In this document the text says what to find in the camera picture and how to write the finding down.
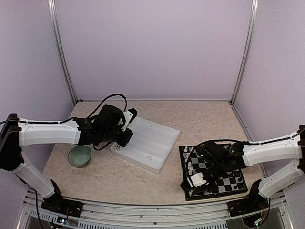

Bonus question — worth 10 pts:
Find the black white chess board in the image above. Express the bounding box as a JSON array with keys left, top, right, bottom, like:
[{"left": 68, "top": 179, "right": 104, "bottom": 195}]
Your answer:
[{"left": 179, "top": 139, "right": 248, "bottom": 201}]

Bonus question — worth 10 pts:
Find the white divided plastic tray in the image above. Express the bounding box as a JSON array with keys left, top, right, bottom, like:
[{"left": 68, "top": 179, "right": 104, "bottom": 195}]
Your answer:
[{"left": 110, "top": 117, "right": 180, "bottom": 174}]

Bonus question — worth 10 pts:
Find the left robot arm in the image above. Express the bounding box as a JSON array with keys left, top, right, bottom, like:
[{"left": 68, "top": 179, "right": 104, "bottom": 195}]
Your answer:
[{"left": 0, "top": 105, "right": 137, "bottom": 212}]

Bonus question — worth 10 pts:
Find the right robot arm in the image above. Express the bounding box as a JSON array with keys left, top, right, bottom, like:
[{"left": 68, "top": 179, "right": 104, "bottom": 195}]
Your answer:
[{"left": 185, "top": 125, "right": 305, "bottom": 212}]

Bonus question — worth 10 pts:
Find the row of black chess pieces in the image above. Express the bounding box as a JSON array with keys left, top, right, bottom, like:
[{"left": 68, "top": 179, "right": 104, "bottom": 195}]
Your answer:
[{"left": 220, "top": 144, "right": 246, "bottom": 191}]

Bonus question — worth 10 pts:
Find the green glass bowl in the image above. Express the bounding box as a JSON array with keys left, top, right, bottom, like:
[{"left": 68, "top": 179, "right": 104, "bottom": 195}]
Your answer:
[{"left": 68, "top": 146, "right": 92, "bottom": 168}]

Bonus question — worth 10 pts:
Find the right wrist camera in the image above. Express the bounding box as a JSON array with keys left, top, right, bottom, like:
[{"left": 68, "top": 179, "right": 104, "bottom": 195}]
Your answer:
[{"left": 180, "top": 173, "right": 207, "bottom": 191}]

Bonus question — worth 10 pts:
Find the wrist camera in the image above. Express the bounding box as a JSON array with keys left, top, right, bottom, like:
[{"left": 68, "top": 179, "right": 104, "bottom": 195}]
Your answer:
[
  {"left": 119, "top": 108, "right": 138, "bottom": 132},
  {"left": 180, "top": 173, "right": 207, "bottom": 191}
]

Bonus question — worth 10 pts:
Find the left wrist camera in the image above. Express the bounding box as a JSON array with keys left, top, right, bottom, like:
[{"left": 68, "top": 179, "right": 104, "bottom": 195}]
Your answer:
[{"left": 119, "top": 108, "right": 138, "bottom": 132}]

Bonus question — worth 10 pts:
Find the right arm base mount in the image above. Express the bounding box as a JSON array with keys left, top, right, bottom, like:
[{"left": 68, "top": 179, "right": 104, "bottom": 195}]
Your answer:
[{"left": 227, "top": 199, "right": 269, "bottom": 217}]

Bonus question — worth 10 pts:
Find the front aluminium rail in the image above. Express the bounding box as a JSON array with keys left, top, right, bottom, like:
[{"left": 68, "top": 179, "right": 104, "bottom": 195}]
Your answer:
[{"left": 16, "top": 198, "right": 294, "bottom": 229}]

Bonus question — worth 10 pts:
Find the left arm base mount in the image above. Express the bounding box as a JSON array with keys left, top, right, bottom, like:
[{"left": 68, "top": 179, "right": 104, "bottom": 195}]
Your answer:
[{"left": 41, "top": 199, "right": 83, "bottom": 218}]

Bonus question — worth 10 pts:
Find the left aluminium frame post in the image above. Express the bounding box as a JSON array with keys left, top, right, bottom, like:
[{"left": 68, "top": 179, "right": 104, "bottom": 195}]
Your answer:
[{"left": 48, "top": 0, "right": 78, "bottom": 105}]

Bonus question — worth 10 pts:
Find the aluminium frame post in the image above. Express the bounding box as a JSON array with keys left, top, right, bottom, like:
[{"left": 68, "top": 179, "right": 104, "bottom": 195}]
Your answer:
[
  {"left": 230, "top": 0, "right": 259, "bottom": 106},
  {"left": 48, "top": 0, "right": 78, "bottom": 105}
]

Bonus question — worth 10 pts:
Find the right aluminium frame post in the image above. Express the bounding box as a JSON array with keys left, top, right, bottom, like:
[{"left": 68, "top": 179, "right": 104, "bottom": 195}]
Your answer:
[{"left": 230, "top": 0, "right": 259, "bottom": 106}]

